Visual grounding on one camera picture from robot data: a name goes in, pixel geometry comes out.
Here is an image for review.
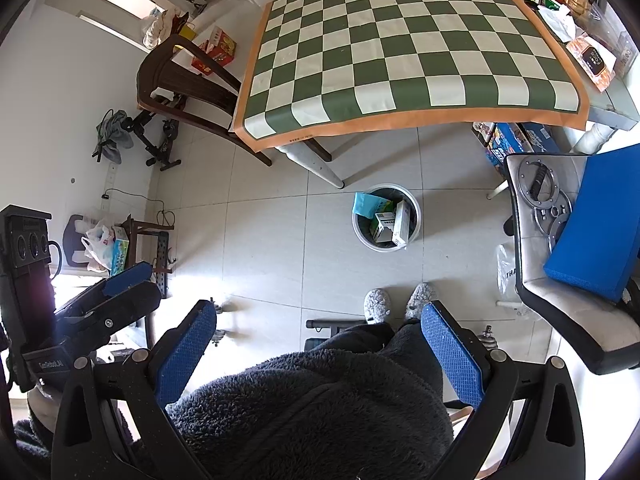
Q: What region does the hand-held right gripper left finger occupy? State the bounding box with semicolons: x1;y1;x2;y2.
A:
50;300;218;480

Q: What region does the grey fuzzy slipper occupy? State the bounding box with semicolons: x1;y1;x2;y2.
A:
404;282;437;321
361;288;392;324

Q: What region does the teal packet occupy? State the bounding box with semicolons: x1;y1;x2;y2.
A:
352;191;394;221

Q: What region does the black dumbbell handle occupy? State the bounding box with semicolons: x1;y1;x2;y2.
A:
530;166;552;197

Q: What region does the white medicine box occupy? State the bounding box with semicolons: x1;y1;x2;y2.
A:
391;200;416;247

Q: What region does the white printed plastic bag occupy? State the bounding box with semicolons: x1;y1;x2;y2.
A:
80;217;119;274

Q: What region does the person's dark fleece clothing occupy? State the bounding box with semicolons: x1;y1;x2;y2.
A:
165;321;455;480

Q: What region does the small black dumbbell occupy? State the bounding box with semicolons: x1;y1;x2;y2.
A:
209;297;233;347

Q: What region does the clear plastic bag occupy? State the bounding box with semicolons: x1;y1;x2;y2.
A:
495;242;524;307

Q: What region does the black cable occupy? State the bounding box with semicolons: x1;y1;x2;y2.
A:
102;187;177;227

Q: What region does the orange packet with black window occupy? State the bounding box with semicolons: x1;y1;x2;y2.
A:
567;34;617;93

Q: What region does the grey cloth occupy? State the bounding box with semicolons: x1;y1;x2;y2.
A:
92;109;136;163

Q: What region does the teal tissue pack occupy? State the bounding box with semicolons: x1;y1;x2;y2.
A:
110;238;132;277

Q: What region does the white chair with black frame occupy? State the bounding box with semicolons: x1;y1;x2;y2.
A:
502;152;640;376

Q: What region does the blue printed carton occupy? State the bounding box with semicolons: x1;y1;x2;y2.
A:
472;122;561;178

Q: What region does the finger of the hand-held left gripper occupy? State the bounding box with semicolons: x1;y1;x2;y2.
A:
53;261;154;318
54;280;163;349

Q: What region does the black exercise bike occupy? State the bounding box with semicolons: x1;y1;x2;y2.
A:
127;110;183;172

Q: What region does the orange red carton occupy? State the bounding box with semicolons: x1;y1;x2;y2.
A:
191;26;237;77

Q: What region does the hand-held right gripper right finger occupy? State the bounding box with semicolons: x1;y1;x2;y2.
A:
421;301;586;480

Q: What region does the chrome weight plate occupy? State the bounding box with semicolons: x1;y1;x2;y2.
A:
515;156;562;209
532;191;573;231

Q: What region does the brown wooden chair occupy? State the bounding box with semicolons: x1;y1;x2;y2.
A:
136;34;273;167

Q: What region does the person's left forearm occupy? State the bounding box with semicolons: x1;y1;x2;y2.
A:
12;390;63;466

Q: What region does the green checkered tablecloth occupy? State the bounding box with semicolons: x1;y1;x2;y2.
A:
231;0;593;153

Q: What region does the white green box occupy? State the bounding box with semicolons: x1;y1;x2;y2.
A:
372;211;396;245

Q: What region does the white trash bin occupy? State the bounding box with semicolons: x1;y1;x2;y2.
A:
351;183;422;252

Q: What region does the blue seat cushion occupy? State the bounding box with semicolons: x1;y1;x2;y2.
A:
544;144;640;303

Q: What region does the brown wooden rack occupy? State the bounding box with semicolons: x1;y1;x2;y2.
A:
114;214;176;293

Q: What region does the black metal frame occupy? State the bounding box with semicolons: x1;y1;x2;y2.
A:
305;317;362;352

